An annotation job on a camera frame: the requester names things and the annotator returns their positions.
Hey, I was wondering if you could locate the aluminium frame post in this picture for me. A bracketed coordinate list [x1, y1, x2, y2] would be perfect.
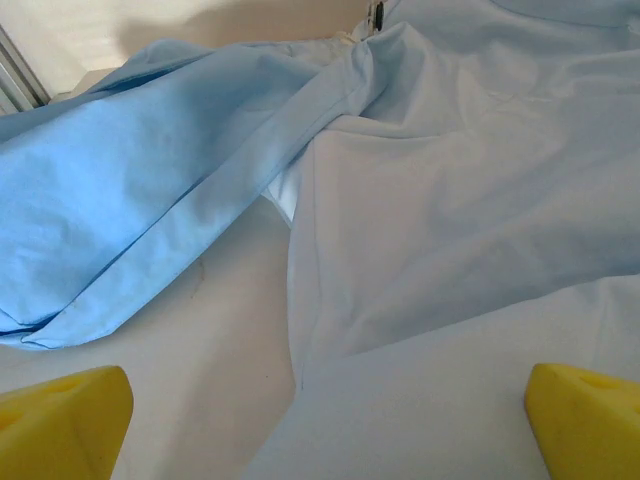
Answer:
[0, 24, 52, 116]

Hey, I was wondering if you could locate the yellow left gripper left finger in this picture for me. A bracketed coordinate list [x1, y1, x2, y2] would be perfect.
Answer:
[0, 365, 134, 480]

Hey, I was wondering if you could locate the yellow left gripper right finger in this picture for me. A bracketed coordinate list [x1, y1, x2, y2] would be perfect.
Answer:
[523, 363, 640, 480]

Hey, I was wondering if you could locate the light blue zip jacket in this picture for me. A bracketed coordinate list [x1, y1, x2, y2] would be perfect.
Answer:
[0, 0, 640, 480]

